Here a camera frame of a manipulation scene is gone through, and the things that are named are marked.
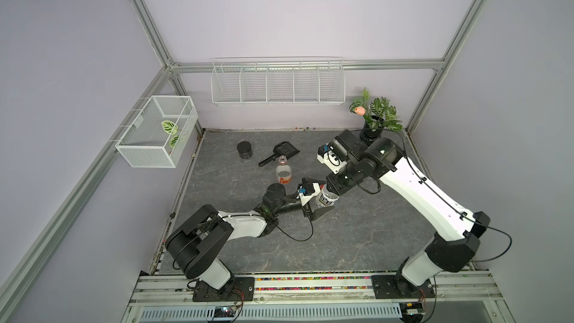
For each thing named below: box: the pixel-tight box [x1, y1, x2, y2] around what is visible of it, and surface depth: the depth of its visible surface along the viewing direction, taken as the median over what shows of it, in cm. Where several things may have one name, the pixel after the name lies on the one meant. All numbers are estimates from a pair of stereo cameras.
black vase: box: [359, 120, 384, 146], surface depth 107 cm
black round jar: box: [236, 140, 254, 160], surface depth 112 cm
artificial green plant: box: [349, 86, 403, 133], surface depth 94 cm
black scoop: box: [258, 140, 300, 167], surface depth 111 cm
